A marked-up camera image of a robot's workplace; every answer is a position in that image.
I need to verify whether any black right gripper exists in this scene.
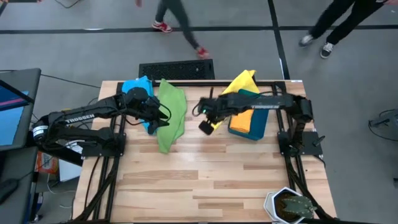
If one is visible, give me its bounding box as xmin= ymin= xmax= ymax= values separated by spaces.
xmin=196 ymin=86 xmax=227 ymax=137

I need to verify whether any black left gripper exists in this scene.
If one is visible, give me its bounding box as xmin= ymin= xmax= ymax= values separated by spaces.
xmin=132 ymin=93 xmax=171 ymax=135

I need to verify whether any green microfiber towel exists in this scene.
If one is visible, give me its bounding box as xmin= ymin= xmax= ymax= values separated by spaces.
xmin=155 ymin=78 xmax=188 ymax=154

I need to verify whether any orange microfiber towel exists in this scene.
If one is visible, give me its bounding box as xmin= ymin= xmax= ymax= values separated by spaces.
xmin=229 ymin=108 xmax=255 ymax=134

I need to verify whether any yellow microfiber towel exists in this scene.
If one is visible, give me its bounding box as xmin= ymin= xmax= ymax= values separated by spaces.
xmin=211 ymin=69 xmax=261 ymax=130

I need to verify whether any blue microfiber towel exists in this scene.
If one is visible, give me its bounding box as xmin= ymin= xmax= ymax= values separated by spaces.
xmin=121 ymin=75 xmax=160 ymax=135

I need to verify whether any teal plastic bin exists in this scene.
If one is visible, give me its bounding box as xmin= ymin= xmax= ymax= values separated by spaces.
xmin=228 ymin=89 xmax=270 ymax=141

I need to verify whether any black floor vent grille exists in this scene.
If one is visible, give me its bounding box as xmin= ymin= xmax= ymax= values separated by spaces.
xmin=138 ymin=58 xmax=215 ymax=81

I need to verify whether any person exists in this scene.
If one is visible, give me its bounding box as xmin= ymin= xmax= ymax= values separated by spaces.
xmin=134 ymin=0 xmax=211 ymax=60
xmin=298 ymin=0 xmax=398 ymax=60

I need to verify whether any white box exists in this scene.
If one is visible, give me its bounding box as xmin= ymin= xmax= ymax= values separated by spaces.
xmin=58 ymin=157 xmax=82 ymax=182

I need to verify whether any white hexagonal plant pot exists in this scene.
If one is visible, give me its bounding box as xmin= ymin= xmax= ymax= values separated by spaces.
xmin=263 ymin=186 xmax=315 ymax=224

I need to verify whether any orange cardboard box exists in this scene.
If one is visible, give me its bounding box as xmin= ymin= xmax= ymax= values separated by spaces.
xmin=36 ymin=151 xmax=59 ymax=175

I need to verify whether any green cactus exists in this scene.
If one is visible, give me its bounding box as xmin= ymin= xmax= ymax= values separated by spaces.
xmin=281 ymin=195 xmax=318 ymax=219

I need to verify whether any grey monitor with blue screen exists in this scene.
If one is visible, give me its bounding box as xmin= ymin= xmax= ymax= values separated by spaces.
xmin=0 ymin=68 xmax=42 ymax=152

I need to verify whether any grey desk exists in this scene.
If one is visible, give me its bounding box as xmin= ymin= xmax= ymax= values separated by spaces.
xmin=0 ymin=146 xmax=39 ymax=224

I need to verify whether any black aluminium table frame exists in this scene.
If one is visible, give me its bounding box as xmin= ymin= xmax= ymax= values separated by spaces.
xmin=73 ymin=80 xmax=343 ymax=224

